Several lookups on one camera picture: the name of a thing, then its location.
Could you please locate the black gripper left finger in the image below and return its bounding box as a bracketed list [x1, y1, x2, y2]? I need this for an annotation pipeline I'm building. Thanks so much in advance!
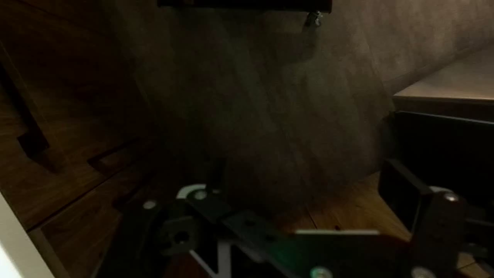
[97, 156, 290, 278]

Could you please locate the wooden base cabinet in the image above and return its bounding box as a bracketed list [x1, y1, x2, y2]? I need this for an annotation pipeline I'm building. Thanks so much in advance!
[0, 0, 156, 278]

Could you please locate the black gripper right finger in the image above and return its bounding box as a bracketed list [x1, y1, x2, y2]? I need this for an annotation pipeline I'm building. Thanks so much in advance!
[376, 156, 494, 278]

